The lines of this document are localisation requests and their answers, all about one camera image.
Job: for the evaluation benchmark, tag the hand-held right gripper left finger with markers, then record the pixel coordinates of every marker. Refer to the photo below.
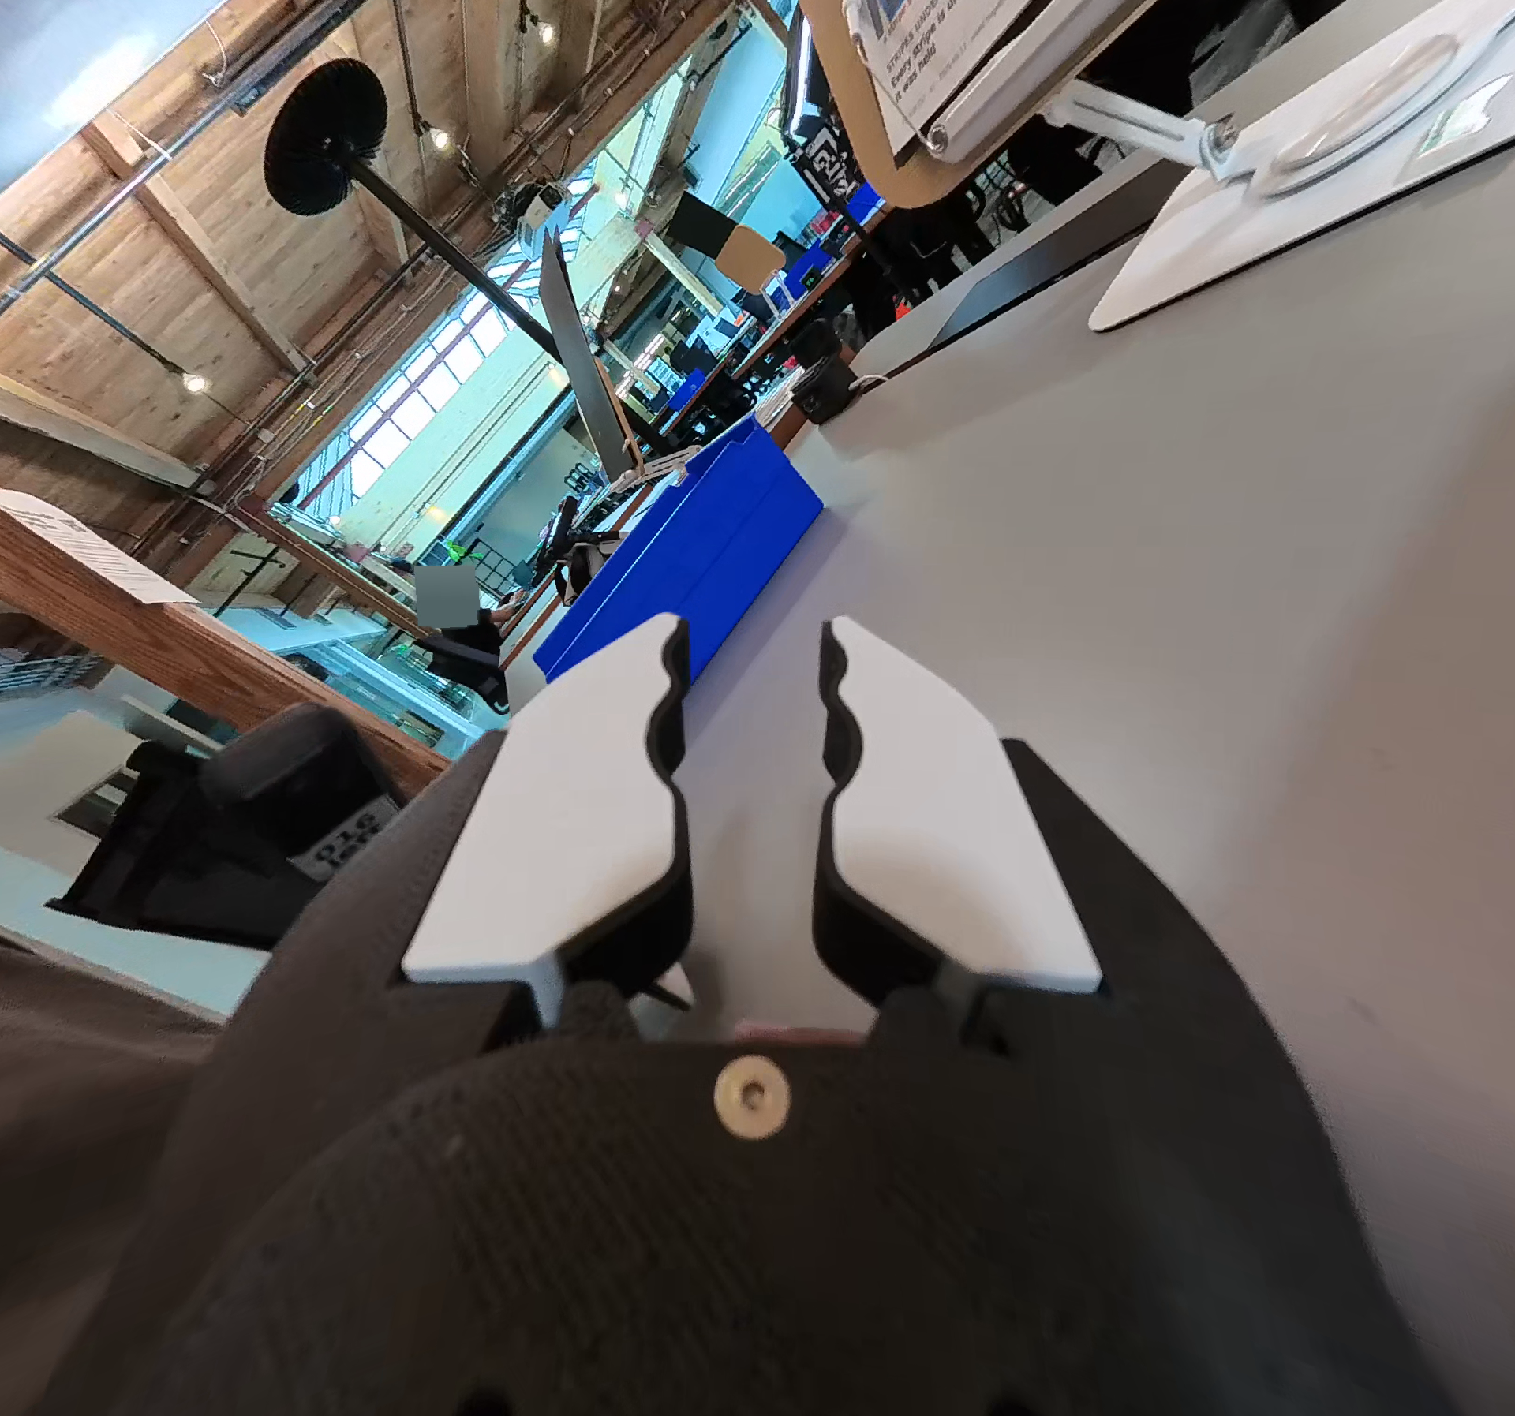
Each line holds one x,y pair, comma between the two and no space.
556,835

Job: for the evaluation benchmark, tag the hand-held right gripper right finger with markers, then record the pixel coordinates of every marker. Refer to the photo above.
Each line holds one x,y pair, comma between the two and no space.
959,847

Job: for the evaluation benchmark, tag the blue plastic bin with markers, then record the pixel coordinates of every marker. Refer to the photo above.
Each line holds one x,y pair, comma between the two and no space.
681,563

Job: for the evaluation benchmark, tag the grey desk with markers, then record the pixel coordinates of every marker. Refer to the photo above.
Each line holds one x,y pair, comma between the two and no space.
1184,611

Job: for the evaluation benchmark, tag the person's dark clothing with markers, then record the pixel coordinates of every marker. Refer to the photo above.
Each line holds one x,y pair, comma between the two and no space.
71,1084

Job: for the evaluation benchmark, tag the dark backed clipboard stand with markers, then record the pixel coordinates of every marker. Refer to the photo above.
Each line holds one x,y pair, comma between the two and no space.
586,362

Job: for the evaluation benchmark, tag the black device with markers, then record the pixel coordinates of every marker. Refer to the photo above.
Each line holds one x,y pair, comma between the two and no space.
828,380

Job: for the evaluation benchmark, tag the white document stand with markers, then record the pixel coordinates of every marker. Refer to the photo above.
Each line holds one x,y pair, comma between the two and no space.
1243,244

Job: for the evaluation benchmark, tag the black round disc on pole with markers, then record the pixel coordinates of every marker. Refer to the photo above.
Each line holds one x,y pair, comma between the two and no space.
325,137

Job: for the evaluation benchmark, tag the instruction sheet on clipboard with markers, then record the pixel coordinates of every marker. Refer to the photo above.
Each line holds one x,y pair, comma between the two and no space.
846,78

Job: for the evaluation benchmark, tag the printed instruction sheet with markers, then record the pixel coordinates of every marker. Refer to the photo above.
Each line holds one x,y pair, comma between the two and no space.
935,42

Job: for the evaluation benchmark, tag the small white clip green label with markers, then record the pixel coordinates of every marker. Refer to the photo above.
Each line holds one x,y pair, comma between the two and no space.
1468,114

